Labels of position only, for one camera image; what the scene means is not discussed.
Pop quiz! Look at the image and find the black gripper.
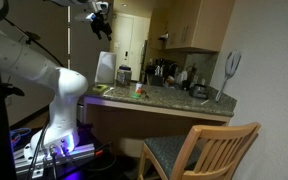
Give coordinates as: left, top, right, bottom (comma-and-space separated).
90, 12, 113, 42

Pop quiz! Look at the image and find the green object on counter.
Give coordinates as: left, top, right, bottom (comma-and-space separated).
92, 84, 109, 94

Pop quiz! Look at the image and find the cream door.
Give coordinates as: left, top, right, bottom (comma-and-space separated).
111, 12, 151, 82

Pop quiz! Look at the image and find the white paper towel roll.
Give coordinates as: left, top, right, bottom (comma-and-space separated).
94, 50, 118, 85

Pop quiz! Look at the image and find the clear jar with purple lid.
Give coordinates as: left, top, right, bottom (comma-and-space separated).
115, 65, 133, 89

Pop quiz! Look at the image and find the white plastic spoon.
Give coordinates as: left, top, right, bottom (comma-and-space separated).
103, 86, 115, 96

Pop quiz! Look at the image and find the small white spice bottle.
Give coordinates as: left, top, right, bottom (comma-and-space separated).
134, 82, 144, 96

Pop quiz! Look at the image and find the black utensil holder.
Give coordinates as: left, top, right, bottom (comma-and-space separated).
150, 65, 165, 88

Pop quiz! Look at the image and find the aluminium robot mounting base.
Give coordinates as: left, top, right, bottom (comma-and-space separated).
13, 141, 97, 179

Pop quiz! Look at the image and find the wooden chair with grey seat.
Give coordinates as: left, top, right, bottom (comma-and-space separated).
136, 121, 262, 180

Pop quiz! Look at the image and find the wooden wall cabinet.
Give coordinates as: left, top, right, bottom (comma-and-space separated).
164, 0, 237, 53

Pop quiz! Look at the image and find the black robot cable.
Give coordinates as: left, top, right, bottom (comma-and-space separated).
26, 120, 52, 180

